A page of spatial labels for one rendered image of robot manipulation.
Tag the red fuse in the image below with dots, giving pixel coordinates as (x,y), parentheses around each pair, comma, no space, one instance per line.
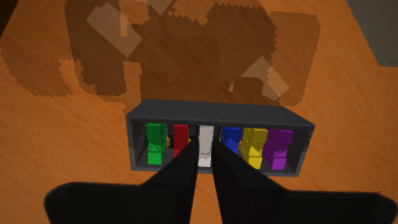
(180,137)

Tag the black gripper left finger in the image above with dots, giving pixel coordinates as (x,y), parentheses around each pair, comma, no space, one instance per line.
(165,198)

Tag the blue fuse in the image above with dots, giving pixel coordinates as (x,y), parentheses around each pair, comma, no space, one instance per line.
(231,137)

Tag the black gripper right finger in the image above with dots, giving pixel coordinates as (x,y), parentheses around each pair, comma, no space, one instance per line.
(247,196)

